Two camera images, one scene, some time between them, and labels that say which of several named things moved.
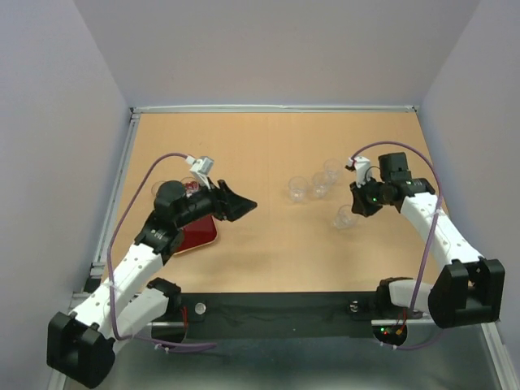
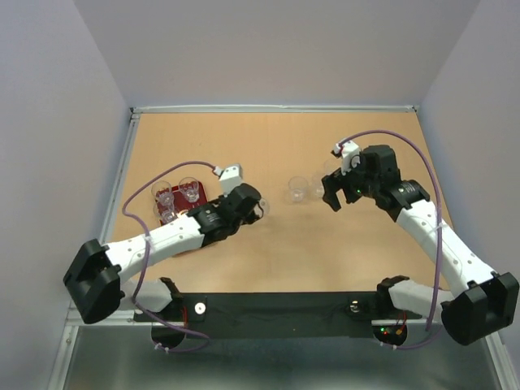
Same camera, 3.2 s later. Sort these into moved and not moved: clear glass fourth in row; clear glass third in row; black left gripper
Moved: black left gripper
Not moved: clear glass fourth in row; clear glass third in row
